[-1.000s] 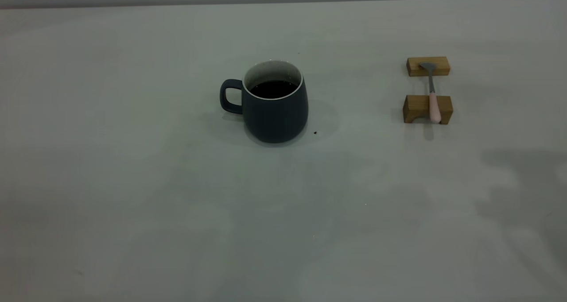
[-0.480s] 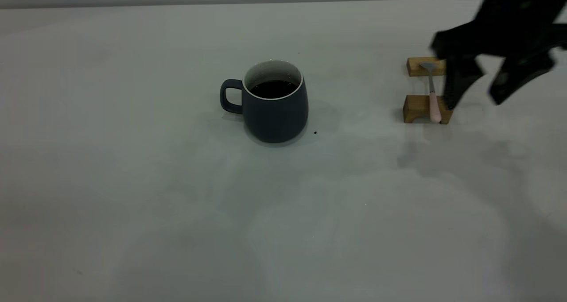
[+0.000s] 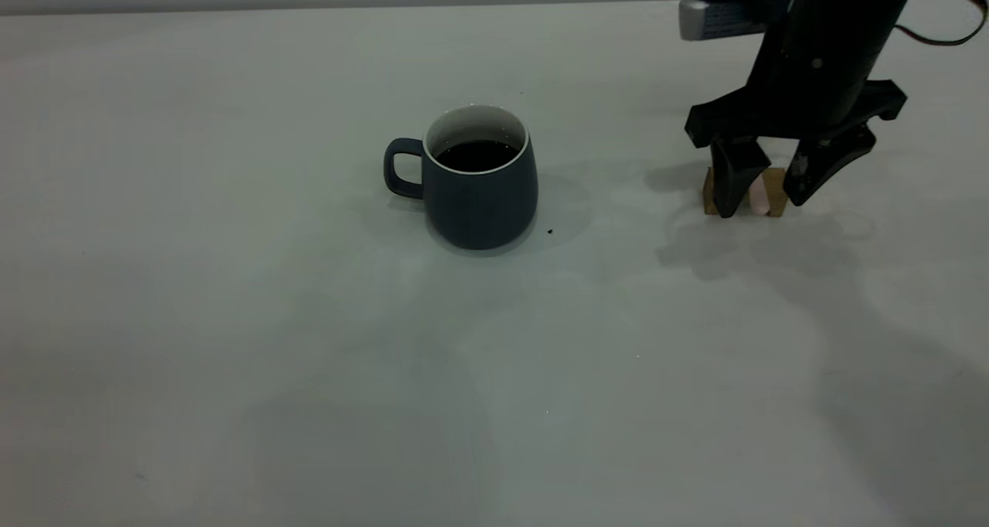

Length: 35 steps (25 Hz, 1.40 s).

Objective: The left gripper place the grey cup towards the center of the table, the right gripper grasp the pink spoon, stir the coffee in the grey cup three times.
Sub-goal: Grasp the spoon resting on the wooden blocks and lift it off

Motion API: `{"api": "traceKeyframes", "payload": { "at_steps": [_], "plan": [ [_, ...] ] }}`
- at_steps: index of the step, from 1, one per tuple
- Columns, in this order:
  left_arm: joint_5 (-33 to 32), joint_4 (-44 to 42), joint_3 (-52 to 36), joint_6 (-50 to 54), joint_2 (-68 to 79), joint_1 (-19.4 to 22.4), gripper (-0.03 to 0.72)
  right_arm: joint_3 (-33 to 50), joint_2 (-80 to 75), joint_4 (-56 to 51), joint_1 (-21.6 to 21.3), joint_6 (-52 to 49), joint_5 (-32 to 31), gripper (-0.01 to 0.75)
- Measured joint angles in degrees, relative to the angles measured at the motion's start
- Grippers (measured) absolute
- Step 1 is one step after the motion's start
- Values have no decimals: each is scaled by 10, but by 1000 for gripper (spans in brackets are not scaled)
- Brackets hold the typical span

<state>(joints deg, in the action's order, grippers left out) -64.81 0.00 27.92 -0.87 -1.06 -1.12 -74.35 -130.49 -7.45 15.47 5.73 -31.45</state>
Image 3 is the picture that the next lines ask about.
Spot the pink handled metal spoon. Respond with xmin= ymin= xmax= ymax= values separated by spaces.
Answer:
xmin=748 ymin=170 xmax=772 ymax=216

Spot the black right camera cable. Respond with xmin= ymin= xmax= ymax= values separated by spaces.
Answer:
xmin=895 ymin=0 xmax=989 ymax=49

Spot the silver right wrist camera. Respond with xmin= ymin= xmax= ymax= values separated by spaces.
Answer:
xmin=678 ymin=0 xmax=800 ymax=43

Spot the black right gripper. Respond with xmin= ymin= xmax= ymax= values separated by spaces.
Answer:
xmin=684 ymin=0 xmax=922 ymax=219

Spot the arched wooden block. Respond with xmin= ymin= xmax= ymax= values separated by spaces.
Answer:
xmin=702 ymin=165 xmax=790 ymax=219

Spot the dark grey ceramic mug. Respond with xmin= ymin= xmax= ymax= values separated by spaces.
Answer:
xmin=383 ymin=104 xmax=539 ymax=251

